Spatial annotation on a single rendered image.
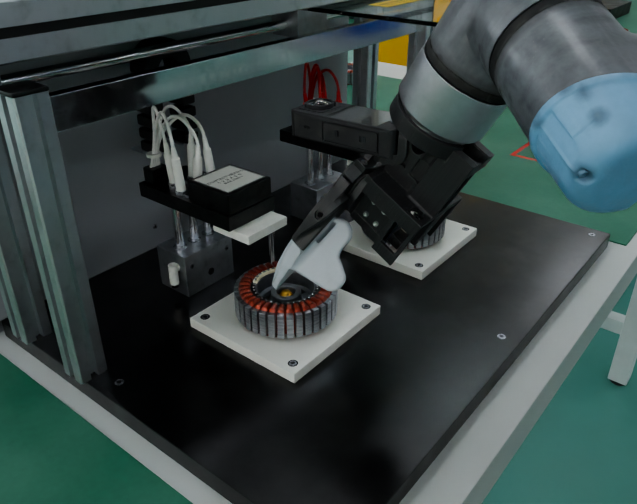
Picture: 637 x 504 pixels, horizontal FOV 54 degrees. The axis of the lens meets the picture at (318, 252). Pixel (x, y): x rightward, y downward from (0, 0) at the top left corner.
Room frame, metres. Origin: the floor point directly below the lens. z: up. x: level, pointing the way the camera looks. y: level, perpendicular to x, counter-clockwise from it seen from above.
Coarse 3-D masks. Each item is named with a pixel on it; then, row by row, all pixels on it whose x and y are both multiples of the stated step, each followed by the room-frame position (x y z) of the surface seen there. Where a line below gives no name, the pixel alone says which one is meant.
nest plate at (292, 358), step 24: (216, 312) 0.57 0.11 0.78; (360, 312) 0.57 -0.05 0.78; (216, 336) 0.53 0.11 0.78; (240, 336) 0.52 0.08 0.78; (264, 336) 0.52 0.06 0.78; (312, 336) 0.52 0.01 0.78; (336, 336) 0.52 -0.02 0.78; (264, 360) 0.49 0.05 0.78; (288, 360) 0.49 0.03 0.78; (312, 360) 0.49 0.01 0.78
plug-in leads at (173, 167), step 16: (160, 112) 0.64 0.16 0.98; (160, 128) 0.65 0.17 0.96; (192, 128) 0.65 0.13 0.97; (192, 144) 0.67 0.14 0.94; (208, 144) 0.66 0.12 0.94; (176, 160) 0.62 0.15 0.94; (192, 160) 0.67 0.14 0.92; (208, 160) 0.66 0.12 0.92; (144, 176) 0.66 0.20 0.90; (160, 176) 0.66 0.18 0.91; (176, 176) 0.62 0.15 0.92; (192, 176) 0.67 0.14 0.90; (176, 192) 0.62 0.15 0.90
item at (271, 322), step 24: (264, 264) 0.62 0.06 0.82; (240, 288) 0.56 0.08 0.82; (264, 288) 0.59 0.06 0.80; (288, 288) 0.58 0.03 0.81; (312, 288) 0.58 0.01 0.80; (240, 312) 0.54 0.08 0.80; (264, 312) 0.52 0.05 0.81; (288, 312) 0.52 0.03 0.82; (312, 312) 0.53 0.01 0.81; (336, 312) 0.56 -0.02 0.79; (288, 336) 0.51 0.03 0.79
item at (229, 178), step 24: (240, 168) 0.65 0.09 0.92; (144, 192) 0.66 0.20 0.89; (168, 192) 0.63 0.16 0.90; (192, 192) 0.61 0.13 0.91; (216, 192) 0.58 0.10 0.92; (240, 192) 0.59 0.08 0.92; (264, 192) 0.61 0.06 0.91; (192, 216) 0.60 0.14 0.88; (216, 216) 0.58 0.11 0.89; (240, 216) 0.58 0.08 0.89; (264, 216) 0.61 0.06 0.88; (240, 240) 0.57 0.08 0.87
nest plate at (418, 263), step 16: (352, 224) 0.78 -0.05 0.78; (448, 224) 0.78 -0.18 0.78; (352, 240) 0.74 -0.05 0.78; (368, 240) 0.74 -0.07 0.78; (448, 240) 0.74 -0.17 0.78; (464, 240) 0.74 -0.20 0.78; (368, 256) 0.70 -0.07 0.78; (400, 256) 0.69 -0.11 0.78; (416, 256) 0.69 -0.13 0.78; (432, 256) 0.69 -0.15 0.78; (448, 256) 0.71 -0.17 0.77; (416, 272) 0.66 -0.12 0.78
